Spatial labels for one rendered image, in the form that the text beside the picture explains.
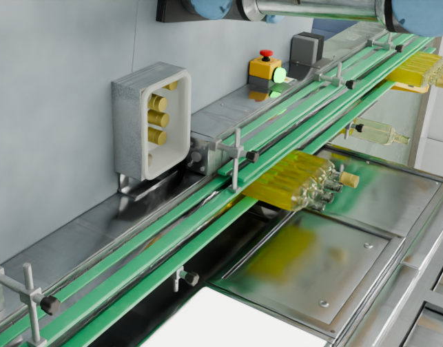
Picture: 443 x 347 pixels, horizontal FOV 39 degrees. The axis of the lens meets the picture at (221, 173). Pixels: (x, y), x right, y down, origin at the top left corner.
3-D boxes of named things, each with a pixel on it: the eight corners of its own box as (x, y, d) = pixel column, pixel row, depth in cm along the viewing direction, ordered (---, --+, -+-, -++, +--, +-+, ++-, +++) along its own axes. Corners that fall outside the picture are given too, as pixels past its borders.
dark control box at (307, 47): (289, 59, 209) (311, 65, 205) (291, 36, 205) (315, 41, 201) (300, 53, 215) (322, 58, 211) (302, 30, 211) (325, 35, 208)
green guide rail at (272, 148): (216, 173, 160) (244, 182, 156) (216, 169, 159) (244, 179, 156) (422, 26, 291) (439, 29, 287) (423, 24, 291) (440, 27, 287)
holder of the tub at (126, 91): (115, 191, 148) (141, 202, 145) (111, 81, 135) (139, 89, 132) (160, 164, 161) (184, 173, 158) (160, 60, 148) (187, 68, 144)
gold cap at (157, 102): (142, 95, 143) (158, 99, 141) (152, 90, 145) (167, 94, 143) (142, 109, 144) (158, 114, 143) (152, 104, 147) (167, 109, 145)
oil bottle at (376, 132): (334, 132, 230) (404, 151, 219) (335, 118, 227) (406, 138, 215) (341, 124, 234) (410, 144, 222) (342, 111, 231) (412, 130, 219)
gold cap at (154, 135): (142, 129, 147) (158, 134, 145) (152, 124, 149) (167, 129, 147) (142, 142, 148) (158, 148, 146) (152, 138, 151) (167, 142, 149)
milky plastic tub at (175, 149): (116, 173, 146) (145, 184, 142) (111, 81, 135) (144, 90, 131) (161, 146, 159) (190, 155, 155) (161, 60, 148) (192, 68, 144)
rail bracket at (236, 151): (207, 184, 157) (250, 200, 151) (209, 122, 149) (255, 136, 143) (213, 179, 159) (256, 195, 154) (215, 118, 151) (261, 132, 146)
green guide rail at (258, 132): (218, 147, 156) (245, 156, 153) (218, 143, 156) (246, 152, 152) (426, 10, 288) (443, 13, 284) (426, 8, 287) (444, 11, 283)
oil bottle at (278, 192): (227, 190, 169) (299, 215, 160) (229, 171, 167) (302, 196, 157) (238, 182, 173) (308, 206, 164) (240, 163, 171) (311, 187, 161)
